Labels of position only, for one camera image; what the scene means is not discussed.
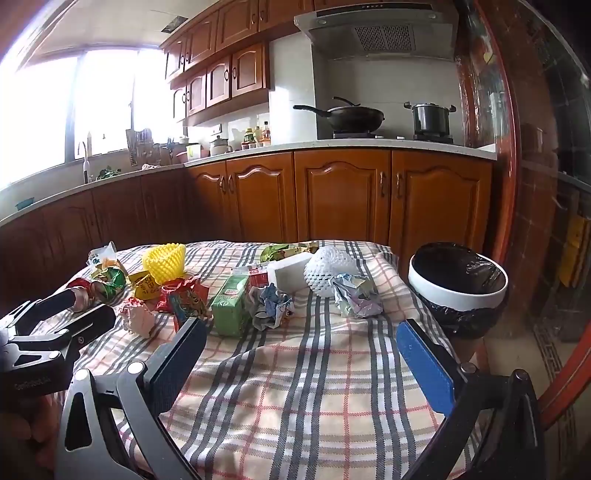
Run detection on row of condiment bottles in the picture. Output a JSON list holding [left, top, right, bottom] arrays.
[[240, 121, 272, 150]]

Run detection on wooden cabinets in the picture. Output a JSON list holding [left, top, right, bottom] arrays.
[[159, 0, 315, 126], [0, 150, 494, 319]]

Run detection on black wok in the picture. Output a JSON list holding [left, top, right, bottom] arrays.
[[293, 97, 385, 132]]

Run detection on steel range hood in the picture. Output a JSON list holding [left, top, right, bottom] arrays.
[[294, 2, 460, 62]]

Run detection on dark cooking pot with lid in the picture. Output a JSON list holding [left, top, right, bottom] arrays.
[[403, 102, 457, 136]]

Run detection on white bin with black bag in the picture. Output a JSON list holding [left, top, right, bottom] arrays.
[[407, 242, 509, 340]]

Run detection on pink crumpled paper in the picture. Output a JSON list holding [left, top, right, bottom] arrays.
[[119, 298, 158, 340]]

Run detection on blue and white crumpled paper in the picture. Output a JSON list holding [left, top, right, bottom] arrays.
[[245, 282, 296, 330]]

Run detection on utensil rack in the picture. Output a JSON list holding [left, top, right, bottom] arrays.
[[126, 127, 160, 167]]

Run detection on wooden upper cabinets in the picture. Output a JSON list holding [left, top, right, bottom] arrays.
[[159, 0, 315, 126]]

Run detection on kitchen window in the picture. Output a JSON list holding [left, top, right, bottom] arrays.
[[0, 48, 182, 191]]

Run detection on red snack wrapper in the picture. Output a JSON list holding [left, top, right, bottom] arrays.
[[157, 276, 213, 333]]

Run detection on person's left hand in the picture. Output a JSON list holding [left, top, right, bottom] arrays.
[[0, 396, 63, 480]]

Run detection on yellow wrapper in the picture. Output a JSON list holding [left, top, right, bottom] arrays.
[[128, 272, 163, 301]]

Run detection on yellow foam fruit net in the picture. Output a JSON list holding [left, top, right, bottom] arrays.
[[141, 242, 187, 285]]

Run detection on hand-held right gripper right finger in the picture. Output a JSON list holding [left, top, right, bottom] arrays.
[[396, 318, 548, 480]]

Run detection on green and red shiny wrapper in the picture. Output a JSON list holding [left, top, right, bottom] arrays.
[[69, 265, 132, 312]]

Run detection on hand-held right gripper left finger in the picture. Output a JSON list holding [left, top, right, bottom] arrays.
[[54, 316, 208, 480]]

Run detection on green snack bag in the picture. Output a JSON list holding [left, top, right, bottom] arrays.
[[260, 241, 319, 265]]

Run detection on plaid tablecloth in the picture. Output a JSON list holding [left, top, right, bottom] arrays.
[[28, 239, 490, 480]]

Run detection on white foam fruit net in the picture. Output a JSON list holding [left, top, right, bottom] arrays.
[[303, 246, 354, 298]]

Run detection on wooden lower cabinets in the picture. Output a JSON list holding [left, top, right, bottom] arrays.
[[0, 150, 494, 319]]

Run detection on gas stove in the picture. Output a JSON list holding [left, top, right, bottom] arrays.
[[332, 130, 455, 144]]

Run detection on green drink carton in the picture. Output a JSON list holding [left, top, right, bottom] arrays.
[[210, 266, 271, 337]]

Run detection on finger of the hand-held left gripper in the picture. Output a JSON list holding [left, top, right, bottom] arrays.
[[0, 289, 78, 331], [9, 304, 117, 370]]

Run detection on white foam block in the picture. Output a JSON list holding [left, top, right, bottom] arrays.
[[267, 253, 315, 291]]

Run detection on pale crumpled printed paper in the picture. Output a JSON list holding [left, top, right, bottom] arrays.
[[330, 273, 384, 319]]

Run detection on white kitchen countertop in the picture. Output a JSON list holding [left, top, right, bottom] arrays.
[[0, 138, 498, 227]]

